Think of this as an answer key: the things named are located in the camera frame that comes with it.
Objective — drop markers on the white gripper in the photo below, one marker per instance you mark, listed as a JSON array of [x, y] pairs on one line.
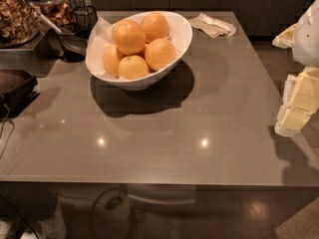
[[307, 39]]

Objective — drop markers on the orange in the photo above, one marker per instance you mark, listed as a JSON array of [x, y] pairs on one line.
[[133, 67], [129, 37], [160, 53], [155, 26], [111, 60]]

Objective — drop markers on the white oval bowl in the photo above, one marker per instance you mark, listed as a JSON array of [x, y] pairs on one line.
[[138, 51]]

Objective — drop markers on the white paper bowl liner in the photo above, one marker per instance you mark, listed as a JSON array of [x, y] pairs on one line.
[[180, 34]]

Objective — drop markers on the folded paper napkins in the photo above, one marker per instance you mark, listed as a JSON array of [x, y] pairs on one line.
[[211, 26]]

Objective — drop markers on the orange top back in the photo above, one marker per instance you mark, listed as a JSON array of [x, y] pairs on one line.
[[155, 26]]

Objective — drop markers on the grey metal counter block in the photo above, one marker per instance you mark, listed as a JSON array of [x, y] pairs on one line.
[[36, 57]]

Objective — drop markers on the large glass snack jar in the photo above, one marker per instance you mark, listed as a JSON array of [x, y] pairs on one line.
[[18, 24]]

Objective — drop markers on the black wire cup holder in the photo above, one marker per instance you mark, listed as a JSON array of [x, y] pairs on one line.
[[86, 17]]

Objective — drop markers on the black device with cable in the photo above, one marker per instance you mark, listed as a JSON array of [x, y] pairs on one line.
[[16, 92]]

